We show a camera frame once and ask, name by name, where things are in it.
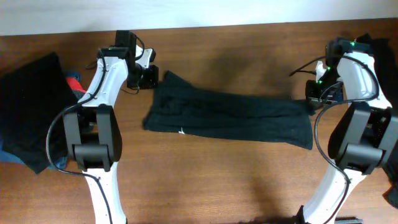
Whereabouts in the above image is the dark green t-shirt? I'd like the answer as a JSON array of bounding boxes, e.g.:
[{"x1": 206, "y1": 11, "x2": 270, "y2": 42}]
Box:
[{"x1": 142, "y1": 71, "x2": 314, "y2": 150}]

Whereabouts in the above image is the black garment at right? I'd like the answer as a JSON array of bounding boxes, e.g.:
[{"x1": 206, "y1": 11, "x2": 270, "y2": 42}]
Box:
[{"x1": 356, "y1": 34, "x2": 397, "y2": 208}]

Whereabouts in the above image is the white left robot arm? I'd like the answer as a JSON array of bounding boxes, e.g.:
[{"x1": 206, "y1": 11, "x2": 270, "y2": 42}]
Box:
[{"x1": 63, "y1": 47, "x2": 157, "y2": 223}]

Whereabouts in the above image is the blue garment under stack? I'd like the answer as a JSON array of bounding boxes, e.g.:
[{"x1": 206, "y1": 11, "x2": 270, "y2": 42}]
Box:
[{"x1": 1, "y1": 71, "x2": 84, "y2": 169}]

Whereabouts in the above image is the folded black garment stack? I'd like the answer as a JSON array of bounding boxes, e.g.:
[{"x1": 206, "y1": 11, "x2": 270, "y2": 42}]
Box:
[{"x1": 1, "y1": 53, "x2": 78, "y2": 174}]

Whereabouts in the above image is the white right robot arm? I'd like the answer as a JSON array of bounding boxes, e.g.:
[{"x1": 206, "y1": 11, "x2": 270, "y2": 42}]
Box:
[{"x1": 294, "y1": 35, "x2": 397, "y2": 223}]

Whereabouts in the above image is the red garment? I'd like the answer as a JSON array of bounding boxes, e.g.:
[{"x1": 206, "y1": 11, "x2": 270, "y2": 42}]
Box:
[{"x1": 66, "y1": 77, "x2": 86, "y2": 93}]

